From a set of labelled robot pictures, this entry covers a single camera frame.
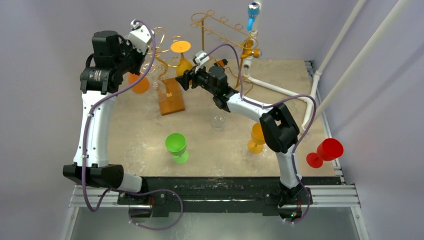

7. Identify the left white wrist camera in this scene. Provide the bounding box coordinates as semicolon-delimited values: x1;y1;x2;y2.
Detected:
125;19;154;54

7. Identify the clear glass front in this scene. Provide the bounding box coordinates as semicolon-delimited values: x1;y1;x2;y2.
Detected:
139;63;167;103

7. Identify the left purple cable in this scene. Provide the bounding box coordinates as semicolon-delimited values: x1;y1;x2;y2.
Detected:
81;19;184;231

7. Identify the gold rectangular wire rack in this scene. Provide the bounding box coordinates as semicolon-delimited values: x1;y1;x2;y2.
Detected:
190;10;259;70

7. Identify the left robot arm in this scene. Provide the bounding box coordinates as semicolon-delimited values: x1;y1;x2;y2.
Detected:
62;30;152;205

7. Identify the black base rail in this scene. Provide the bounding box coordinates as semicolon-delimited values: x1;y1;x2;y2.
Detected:
68;176;361;218

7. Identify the green plastic goblet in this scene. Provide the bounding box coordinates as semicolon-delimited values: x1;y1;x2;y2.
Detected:
164;132;189;165

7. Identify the yellow goblet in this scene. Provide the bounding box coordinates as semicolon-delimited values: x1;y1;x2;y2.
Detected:
170;40;193;77
247;123;265;154

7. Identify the orange pipe fitting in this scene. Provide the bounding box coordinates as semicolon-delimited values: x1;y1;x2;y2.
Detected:
240;37;262;60

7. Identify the gold scroll glass rack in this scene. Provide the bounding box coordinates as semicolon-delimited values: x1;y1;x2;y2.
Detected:
147;26;185;116

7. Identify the red plastic goblet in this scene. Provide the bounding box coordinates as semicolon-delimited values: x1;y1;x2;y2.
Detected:
306;138;344;169

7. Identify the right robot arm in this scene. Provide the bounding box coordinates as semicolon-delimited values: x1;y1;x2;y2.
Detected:
176;65;304;204

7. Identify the small orange black object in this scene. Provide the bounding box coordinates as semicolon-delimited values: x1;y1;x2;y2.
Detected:
214;58;228;69

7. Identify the purple cable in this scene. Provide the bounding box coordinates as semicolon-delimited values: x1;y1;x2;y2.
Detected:
202;43;318;225
81;19;184;231

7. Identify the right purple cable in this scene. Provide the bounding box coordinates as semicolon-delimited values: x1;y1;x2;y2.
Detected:
202;43;318;225

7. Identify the orange plastic goblet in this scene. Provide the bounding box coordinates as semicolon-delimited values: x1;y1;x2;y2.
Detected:
128;73;150;94

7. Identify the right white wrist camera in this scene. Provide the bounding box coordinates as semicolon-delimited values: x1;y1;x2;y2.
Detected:
193;50;210;73

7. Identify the yellow goblet front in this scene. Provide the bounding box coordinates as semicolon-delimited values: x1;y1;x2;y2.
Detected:
247;123;265;154

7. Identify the clear glass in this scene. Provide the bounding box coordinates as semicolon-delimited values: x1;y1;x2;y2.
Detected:
139;63;167;103
211;109;227;131

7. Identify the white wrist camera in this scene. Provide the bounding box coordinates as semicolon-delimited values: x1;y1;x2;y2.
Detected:
193;50;210;73
125;19;154;54

